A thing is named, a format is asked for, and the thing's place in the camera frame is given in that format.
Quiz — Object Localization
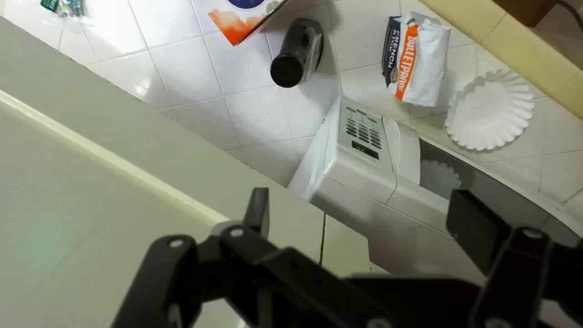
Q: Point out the white orange coffee bag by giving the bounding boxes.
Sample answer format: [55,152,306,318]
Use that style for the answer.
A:
[381,11,452,110]

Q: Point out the orange white cardboard box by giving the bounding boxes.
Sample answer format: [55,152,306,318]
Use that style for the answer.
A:
[206,0,291,48]

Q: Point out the thin black microwave cord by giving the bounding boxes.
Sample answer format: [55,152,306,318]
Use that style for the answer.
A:
[317,212,330,267]

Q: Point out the small green packet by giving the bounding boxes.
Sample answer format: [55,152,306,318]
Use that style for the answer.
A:
[38,0,87,19]

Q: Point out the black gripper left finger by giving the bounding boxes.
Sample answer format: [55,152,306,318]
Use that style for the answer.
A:
[109,186,273,328]

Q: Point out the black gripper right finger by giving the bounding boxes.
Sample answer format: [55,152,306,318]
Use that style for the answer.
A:
[446,188,583,328]

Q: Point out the white paper coffee filters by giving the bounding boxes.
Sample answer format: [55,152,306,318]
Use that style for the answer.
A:
[443,68,537,154]

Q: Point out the white microwave oven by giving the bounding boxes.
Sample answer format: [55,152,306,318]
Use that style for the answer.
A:
[286,93,583,294]

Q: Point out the black cylindrical cup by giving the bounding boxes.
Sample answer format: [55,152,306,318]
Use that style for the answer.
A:
[268,17,326,90]

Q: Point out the open white cabinet door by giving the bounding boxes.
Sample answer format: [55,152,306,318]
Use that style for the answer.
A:
[0,17,372,328]

